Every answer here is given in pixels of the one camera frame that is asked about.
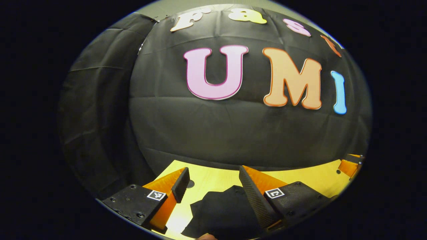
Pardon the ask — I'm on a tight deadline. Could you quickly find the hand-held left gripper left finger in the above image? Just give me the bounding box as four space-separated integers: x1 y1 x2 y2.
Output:
102 167 190 234

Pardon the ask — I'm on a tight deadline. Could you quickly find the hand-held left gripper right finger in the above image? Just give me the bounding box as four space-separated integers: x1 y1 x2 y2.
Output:
239 165 337 231

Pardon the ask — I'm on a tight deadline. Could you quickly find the black button shirt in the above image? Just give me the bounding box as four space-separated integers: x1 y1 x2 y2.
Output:
180 185 267 240

